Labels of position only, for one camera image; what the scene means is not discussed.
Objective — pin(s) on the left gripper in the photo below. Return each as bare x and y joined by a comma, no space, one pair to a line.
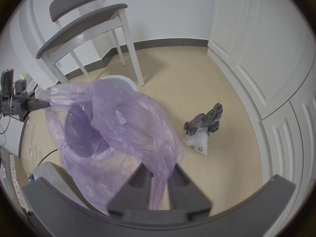
23,105

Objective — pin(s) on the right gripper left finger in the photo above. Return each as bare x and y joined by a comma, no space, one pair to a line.
128,201

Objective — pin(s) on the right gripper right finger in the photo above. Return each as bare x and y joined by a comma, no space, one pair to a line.
192,201

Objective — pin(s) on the white printed wrapper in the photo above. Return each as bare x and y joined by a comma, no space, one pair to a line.
197,142

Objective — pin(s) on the purple plastic bag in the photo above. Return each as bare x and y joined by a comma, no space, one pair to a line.
118,122

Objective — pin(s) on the black plastic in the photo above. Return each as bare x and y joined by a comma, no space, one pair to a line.
205,120

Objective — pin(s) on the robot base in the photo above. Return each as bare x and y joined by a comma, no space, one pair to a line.
49,176

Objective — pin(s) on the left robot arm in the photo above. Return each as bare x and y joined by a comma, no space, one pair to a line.
7,80

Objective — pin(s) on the white trash bin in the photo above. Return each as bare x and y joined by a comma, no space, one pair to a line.
121,80

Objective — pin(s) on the grey and white chair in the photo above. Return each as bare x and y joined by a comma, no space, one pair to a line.
79,4

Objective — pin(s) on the white wardrobe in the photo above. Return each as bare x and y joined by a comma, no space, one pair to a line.
259,46

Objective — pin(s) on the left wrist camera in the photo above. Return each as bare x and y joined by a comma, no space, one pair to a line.
21,85

